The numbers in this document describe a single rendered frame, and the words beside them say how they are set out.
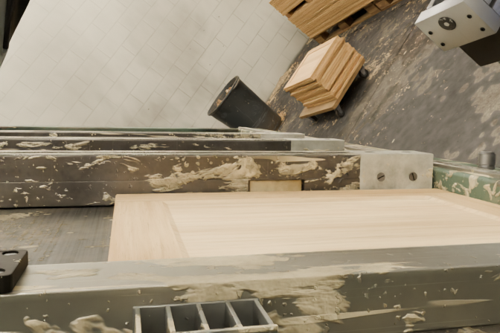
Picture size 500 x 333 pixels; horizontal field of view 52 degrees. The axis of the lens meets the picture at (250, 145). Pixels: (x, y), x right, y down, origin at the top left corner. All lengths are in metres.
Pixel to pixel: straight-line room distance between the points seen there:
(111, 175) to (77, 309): 0.43
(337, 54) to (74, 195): 3.43
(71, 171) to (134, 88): 5.32
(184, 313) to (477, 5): 0.84
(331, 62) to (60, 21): 3.30
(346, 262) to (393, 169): 0.48
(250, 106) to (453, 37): 4.12
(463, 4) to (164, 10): 5.48
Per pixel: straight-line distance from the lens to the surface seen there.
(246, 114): 5.09
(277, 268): 0.32
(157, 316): 0.29
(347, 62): 4.06
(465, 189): 0.79
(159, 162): 0.71
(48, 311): 0.30
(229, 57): 6.36
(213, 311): 0.30
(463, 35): 1.07
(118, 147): 1.04
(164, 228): 0.51
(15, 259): 0.32
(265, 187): 0.74
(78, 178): 0.71
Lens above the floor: 1.34
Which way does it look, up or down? 14 degrees down
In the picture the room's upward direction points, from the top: 53 degrees counter-clockwise
